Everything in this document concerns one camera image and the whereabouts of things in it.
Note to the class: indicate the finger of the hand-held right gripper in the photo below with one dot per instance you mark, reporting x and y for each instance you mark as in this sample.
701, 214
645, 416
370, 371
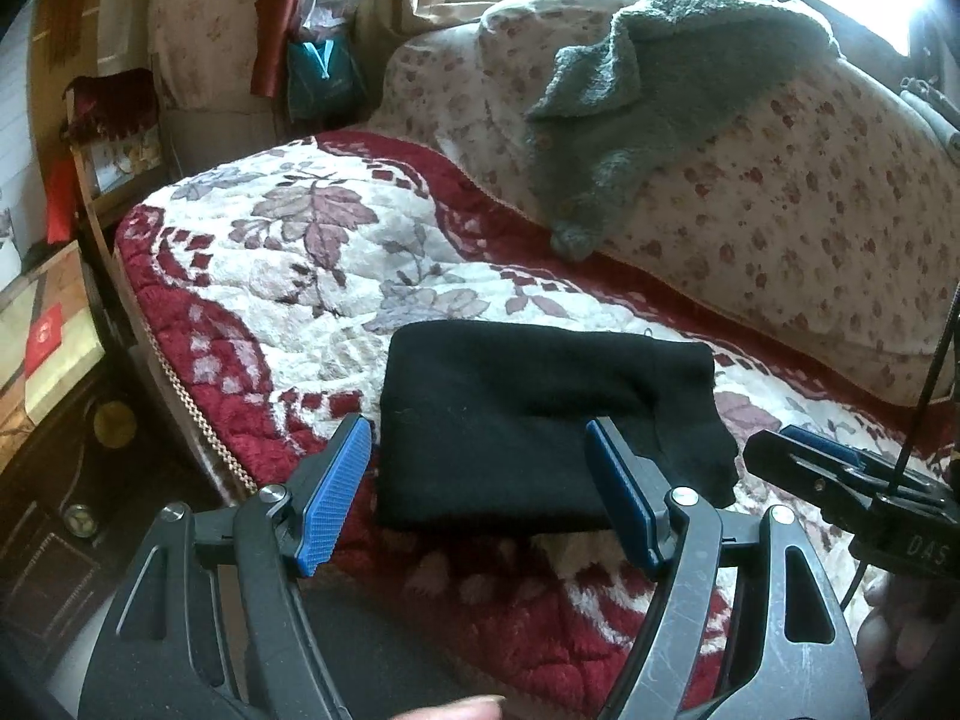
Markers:
821, 441
787, 465

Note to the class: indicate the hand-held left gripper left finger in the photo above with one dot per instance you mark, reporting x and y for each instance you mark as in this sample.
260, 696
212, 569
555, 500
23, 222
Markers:
330, 499

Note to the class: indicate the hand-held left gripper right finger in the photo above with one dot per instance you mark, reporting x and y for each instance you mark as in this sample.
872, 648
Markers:
619, 491

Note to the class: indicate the black pants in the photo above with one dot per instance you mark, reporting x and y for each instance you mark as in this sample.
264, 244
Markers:
487, 427

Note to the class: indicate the person's right hand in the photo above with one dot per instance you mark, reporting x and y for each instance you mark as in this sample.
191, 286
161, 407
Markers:
900, 630

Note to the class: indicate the person's left hand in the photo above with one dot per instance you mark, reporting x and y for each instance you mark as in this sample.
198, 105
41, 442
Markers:
450, 711

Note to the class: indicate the cream floral quilt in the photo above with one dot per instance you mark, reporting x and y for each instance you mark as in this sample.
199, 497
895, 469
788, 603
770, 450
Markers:
787, 225

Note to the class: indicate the red white floral blanket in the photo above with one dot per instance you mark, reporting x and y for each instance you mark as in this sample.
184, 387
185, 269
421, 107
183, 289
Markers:
300, 277

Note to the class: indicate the gold round lid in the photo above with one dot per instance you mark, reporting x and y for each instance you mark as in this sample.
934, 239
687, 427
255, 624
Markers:
115, 421

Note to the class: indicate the dark wooden cabinet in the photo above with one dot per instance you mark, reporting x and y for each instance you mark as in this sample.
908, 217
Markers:
45, 540

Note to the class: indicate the cardboard box with red label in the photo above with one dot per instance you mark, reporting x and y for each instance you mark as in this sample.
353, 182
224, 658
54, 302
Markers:
45, 330

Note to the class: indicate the grey fleece blanket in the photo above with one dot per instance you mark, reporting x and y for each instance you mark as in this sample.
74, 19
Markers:
637, 90

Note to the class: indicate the teal bag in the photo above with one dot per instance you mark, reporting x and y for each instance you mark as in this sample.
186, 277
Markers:
322, 82

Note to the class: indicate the dark red cloth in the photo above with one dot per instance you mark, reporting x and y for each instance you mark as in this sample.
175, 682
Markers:
112, 101

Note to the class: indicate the red hanging cloth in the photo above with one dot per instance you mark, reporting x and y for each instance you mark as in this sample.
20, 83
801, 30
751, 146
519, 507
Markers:
274, 15

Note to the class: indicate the beige floral hanging cloth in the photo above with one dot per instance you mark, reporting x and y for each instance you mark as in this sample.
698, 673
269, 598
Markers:
202, 22

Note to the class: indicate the clear plastic bag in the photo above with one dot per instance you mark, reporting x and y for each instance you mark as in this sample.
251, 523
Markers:
330, 0

